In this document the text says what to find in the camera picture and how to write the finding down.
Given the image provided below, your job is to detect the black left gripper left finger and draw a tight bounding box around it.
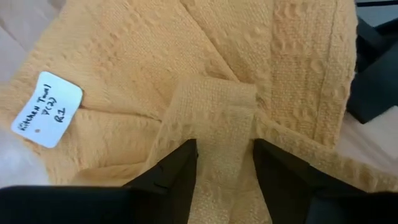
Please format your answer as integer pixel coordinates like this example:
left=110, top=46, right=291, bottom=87
left=0, top=138, right=198, bottom=224

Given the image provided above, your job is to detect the yellow towel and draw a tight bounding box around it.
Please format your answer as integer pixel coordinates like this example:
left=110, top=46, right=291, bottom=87
left=0, top=0, right=398, bottom=224

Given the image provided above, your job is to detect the black aluminium table frame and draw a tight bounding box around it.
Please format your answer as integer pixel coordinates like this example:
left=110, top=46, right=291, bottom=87
left=346, top=0, right=398, bottom=125

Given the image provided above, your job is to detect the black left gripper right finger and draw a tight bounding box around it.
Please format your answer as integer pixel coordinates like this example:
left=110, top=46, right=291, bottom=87
left=252, top=138, right=398, bottom=224

